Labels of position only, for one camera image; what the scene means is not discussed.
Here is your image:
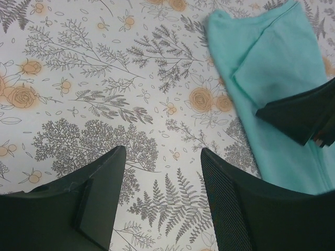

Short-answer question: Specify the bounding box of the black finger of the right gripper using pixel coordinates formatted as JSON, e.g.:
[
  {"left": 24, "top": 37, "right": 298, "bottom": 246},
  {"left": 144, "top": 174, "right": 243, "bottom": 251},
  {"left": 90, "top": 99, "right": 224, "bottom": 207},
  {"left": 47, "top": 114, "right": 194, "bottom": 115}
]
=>
[{"left": 256, "top": 79, "right": 334, "bottom": 147}]

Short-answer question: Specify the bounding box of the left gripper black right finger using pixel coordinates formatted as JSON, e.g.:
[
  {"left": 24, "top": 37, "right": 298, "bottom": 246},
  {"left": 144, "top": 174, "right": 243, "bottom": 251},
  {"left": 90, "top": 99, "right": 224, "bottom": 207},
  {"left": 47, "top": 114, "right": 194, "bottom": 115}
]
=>
[{"left": 200, "top": 148, "right": 334, "bottom": 250}]

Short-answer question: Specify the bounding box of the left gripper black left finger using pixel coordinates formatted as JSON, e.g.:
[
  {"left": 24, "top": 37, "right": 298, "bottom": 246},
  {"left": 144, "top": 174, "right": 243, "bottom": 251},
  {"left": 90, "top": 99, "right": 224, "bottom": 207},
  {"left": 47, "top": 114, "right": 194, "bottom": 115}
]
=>
[{"left": 1, "top": 146, "right": 126, "bottom": 250}]

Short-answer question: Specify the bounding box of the teal t-shirt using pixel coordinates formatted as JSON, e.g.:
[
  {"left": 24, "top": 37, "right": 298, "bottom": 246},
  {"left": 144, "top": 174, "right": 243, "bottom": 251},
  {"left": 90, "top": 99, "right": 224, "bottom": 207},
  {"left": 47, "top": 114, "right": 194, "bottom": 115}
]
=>
[{"left": 206, "top": 1, "right": 334, "bottom": 195}]

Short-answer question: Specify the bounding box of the floral patterned table mat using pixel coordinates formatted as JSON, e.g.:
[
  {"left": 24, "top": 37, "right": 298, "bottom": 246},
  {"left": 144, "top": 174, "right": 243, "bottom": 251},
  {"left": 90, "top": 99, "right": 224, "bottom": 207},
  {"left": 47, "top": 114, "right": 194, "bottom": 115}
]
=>
[{"left": 0, "top": 0, "right": 335, "bottom": 251}]

